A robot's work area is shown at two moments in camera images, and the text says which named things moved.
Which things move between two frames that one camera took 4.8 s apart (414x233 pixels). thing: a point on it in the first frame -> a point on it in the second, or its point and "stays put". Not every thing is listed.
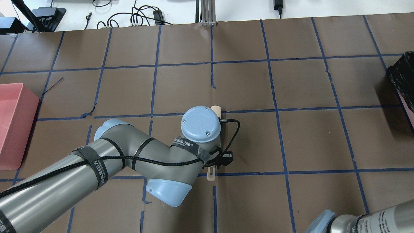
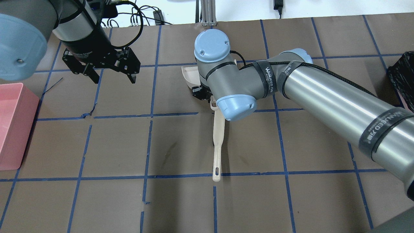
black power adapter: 158,17 stays put
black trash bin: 402,73 stays put
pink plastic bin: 18,108 stays put
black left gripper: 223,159 -> 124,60
